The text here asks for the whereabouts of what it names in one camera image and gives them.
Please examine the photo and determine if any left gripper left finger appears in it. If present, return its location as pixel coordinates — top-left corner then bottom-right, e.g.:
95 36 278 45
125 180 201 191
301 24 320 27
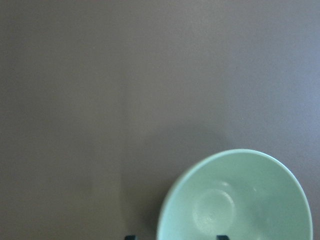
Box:
124 235 137 240

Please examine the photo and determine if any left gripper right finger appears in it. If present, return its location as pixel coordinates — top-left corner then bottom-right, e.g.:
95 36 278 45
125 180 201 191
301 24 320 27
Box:
216 235 229 240

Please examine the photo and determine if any mint green bowl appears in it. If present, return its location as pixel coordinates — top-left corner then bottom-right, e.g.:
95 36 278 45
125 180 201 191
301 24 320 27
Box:
156 149 314 240

